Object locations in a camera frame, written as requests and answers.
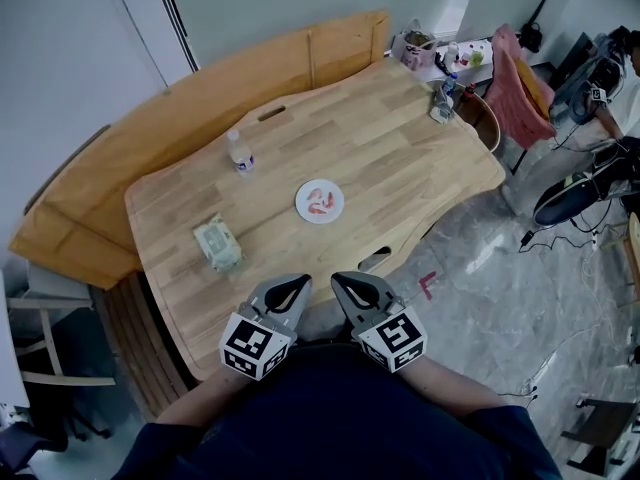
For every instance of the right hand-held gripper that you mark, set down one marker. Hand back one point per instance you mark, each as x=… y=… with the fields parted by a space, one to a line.
x=392 y=337

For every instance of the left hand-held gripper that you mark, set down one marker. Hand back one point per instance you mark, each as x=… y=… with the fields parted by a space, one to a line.
x=252 y=344

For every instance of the white round plate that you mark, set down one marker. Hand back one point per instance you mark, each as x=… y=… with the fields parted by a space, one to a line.
x=320 y=218

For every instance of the pink shrimp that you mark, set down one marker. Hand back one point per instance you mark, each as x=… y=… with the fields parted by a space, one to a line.
x=315 y=194
x=330 y=201
x=316 y=210

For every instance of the person's right forearm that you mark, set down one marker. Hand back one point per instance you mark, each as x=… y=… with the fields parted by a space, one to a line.
x=450 y=388

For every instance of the person's left forearm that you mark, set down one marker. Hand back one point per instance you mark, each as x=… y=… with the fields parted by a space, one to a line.
x=200 y=398

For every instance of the pale green wet wipes pack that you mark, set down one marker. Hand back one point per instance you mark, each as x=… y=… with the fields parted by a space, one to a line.
x=218 y=242

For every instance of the person's dark blue shirt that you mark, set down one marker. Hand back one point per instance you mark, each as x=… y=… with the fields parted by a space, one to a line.
x=340 y=418

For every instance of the clear plastic water bottle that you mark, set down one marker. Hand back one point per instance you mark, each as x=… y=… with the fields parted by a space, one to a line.
x=241 y=154

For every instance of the black power adapter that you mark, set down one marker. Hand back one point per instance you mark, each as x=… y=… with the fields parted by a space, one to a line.
x=527 y=239

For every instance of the grey white device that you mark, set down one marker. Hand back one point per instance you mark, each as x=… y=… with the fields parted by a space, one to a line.
x=442 y=108

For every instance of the wooden chair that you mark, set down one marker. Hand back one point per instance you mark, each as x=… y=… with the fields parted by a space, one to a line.
x=482 y=123

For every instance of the small blue label bottle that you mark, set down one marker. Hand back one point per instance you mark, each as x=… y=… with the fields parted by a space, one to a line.
x=449 y=86

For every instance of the black oval seat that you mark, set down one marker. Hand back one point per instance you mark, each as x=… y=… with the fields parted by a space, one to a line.
x=565 y=200

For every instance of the red cap dark bottle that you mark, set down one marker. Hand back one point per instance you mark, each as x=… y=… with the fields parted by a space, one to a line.
x=470 y=93

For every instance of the light wooden stool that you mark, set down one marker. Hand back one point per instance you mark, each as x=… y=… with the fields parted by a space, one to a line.
x=50 y=338

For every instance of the white low shelf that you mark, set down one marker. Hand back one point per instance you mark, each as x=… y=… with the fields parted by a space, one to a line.
x=467 y=70

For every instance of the pink cloth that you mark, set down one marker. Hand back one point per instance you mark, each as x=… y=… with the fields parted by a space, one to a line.
x=515 y=98

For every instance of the pink tote bag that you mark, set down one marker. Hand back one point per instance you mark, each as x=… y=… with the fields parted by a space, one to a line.
x=414 y=48

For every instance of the white plastic bottle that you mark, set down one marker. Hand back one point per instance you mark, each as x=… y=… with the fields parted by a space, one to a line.
x=451 y=54

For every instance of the green drink bottle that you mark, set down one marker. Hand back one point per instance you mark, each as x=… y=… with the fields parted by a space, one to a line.
x=476 y=58

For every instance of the black small stool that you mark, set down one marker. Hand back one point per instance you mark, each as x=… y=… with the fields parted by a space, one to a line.
x=600 y=428

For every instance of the black office chair base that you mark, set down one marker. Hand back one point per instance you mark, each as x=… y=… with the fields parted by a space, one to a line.
x=45 y=433

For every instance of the black handbag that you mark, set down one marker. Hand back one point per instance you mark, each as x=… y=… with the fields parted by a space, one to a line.
x=531 y=35

